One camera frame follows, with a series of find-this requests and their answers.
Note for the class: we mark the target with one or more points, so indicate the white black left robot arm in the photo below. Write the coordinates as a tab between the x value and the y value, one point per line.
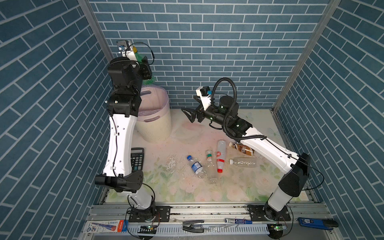
123	109

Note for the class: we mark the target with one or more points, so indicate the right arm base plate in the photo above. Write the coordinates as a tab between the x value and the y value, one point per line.
260	213

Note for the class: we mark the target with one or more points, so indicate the white red blue box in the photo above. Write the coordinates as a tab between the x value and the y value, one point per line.
115	226

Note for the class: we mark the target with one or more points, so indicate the blue black hand tool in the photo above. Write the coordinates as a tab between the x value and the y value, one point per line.
318	223

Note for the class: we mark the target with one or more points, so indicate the green soda bottle yellow cap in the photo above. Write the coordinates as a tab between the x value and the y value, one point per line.
145	82

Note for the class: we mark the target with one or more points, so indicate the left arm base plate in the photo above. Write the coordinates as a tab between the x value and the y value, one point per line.
152	214

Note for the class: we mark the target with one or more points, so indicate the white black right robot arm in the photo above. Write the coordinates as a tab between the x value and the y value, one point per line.
296	168

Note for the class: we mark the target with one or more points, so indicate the clear bottle blue cap label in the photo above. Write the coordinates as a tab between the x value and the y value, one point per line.
196	167

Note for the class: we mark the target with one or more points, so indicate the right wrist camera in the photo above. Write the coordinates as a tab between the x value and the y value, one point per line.
203	96

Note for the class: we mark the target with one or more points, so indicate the brown coffee bottle right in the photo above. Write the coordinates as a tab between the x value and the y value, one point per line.
242	148

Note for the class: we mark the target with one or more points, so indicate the cream bin with pink liner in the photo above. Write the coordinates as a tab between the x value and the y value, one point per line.
154	122

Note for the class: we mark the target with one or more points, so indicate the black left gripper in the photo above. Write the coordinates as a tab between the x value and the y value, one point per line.
144	69

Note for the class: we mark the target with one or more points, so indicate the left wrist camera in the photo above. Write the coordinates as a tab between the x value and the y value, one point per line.
126	49

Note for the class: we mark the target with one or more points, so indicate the white bottle red cap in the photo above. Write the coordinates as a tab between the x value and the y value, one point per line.
221	155

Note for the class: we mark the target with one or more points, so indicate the blue marker pen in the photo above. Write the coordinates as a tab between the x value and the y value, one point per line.
238	221

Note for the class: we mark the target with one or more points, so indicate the black pliers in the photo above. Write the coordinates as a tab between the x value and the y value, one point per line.
194	226

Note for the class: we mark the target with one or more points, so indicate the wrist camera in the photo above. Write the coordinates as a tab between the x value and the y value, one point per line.
203	96
126	49

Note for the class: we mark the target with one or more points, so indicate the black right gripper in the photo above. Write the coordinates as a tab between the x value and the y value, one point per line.
201	111

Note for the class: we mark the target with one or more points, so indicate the black calculator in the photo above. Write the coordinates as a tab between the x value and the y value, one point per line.
137	159

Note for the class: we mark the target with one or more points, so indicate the white slotted cable duct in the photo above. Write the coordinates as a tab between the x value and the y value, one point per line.
167	230

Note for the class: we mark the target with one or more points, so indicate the clear bottle green white cap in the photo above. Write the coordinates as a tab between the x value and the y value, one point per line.
211	168

